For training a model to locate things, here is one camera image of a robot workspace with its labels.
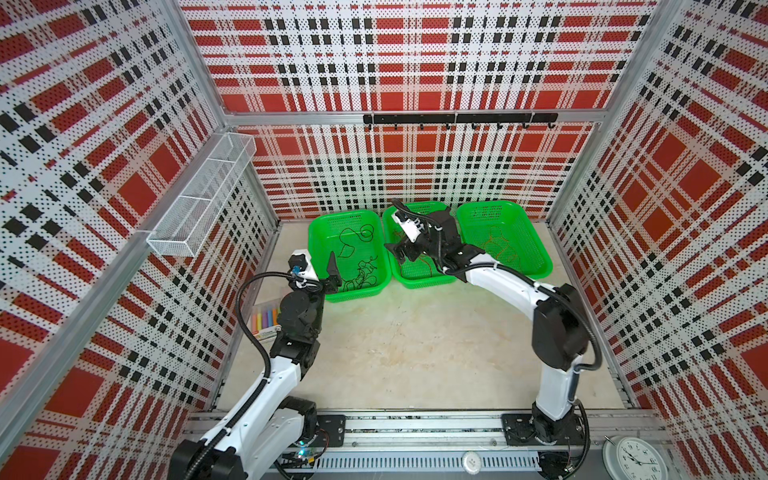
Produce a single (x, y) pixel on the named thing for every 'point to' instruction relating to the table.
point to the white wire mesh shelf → (183, 226)
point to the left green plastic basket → (360, 241)
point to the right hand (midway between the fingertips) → (399, 231)
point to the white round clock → (628, 457)
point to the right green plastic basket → (502, 229)
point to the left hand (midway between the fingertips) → (320, 258)
